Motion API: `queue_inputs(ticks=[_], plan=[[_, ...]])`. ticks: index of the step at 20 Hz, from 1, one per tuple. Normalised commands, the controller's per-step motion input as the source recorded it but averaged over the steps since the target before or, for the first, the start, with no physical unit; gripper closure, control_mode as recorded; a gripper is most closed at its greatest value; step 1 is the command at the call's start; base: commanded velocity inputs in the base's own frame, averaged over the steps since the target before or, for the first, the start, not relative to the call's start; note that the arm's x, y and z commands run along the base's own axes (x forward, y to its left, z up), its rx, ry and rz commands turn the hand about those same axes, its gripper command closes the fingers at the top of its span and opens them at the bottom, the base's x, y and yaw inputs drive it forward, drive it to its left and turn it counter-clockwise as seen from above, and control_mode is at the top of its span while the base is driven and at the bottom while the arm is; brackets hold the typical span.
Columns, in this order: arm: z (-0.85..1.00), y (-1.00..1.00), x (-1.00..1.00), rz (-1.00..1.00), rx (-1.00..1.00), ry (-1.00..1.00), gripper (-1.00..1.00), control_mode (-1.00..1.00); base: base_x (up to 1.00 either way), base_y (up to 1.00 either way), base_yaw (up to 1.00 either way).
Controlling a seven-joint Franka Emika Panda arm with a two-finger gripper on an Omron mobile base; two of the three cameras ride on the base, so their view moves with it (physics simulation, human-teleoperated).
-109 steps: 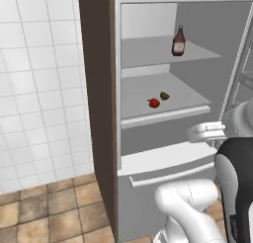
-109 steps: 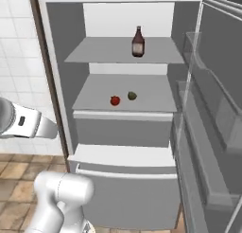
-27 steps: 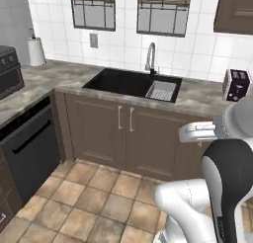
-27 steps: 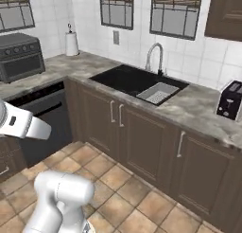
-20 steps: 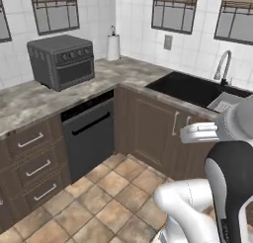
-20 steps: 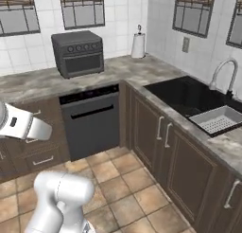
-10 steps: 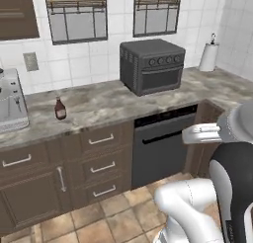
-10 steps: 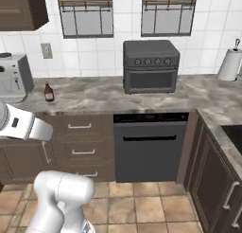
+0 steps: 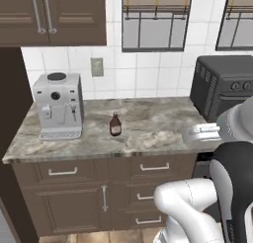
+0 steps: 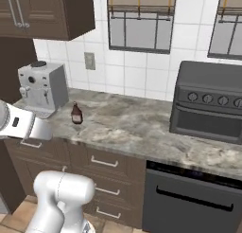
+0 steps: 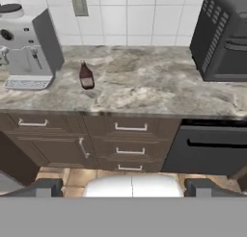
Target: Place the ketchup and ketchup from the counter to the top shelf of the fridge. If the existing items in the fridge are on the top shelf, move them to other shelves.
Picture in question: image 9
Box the silver wall cupboard handle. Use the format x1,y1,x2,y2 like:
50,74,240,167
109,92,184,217
42,0,58,35
31,0,46,35

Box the brown wall cupboard door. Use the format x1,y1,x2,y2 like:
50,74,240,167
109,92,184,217
42,0,108,47
0,0,44,47

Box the silver drawer handle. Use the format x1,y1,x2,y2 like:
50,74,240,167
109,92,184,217
138,162,171,172
134,215,163,226
135,193,155,202
47,166,79,177

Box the dark brown tall cabinet panel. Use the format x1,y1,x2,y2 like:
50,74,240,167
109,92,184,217
0,46,40,243

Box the grey coffee machine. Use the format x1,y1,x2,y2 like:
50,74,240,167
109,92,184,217
32,71,85,142

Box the silver base cupboard handle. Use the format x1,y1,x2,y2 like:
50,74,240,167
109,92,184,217
101,185,110,212

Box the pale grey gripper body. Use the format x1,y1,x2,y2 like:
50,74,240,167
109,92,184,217
182,122,222,144

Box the dark brown ketchup bottle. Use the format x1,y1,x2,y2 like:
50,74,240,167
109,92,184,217
109,111,123,137

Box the brown base cupboard door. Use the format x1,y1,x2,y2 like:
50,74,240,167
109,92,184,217
22,183,112,236

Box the black toaster oven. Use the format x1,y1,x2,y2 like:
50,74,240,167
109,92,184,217
189,54,253,123

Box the narrow grey framed window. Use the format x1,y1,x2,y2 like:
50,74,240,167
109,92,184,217
214,0,253,52

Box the wide brown drawer front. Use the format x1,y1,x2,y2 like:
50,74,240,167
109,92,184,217
35,159,111,185

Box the wide grey framed window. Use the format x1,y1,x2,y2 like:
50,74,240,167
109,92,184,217
121,0,194,53

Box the grey wall outlet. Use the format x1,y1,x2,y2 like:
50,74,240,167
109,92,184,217
90,57,105,78

